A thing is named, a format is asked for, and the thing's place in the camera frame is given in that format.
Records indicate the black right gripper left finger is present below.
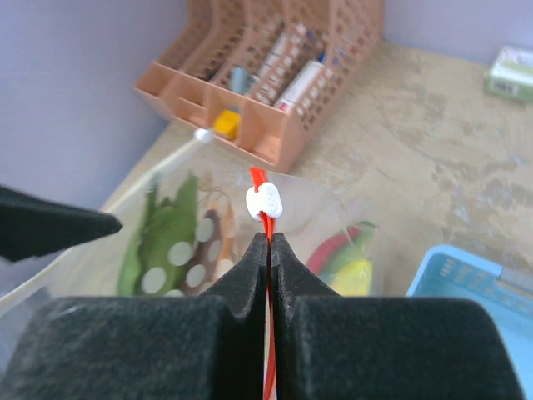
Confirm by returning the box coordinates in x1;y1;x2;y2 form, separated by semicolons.
1;233;267;399

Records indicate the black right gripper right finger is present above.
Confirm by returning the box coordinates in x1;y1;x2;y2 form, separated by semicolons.
271;233;524;399

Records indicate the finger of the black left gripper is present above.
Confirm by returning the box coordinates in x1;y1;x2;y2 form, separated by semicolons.
1;187;122;262

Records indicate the orange purple papaya slice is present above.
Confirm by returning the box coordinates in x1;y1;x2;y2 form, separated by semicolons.
181;198;235;296

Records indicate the green leafy vegetable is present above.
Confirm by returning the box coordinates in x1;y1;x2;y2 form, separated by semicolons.
117;173;198;296

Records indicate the clear bag with orange zipper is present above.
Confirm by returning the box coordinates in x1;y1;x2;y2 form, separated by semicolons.
246;167;380;399

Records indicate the clear polka dot zip bag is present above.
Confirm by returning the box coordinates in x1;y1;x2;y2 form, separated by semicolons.
1;133;252;330

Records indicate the light blue plastic basket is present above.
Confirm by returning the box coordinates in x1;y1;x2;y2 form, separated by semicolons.
406;244;532;399

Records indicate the yellow block in organizer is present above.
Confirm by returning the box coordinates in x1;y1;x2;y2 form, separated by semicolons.
213;109;241;140

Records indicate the peach plastic file organizer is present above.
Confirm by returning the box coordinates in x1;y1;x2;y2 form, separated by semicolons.
135;1;384;173

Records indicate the white bottle in organizer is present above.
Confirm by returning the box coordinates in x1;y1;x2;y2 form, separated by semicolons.
252;32;303;106

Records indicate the green and white small box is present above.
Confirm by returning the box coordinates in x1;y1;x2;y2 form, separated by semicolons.
484;46;532;103

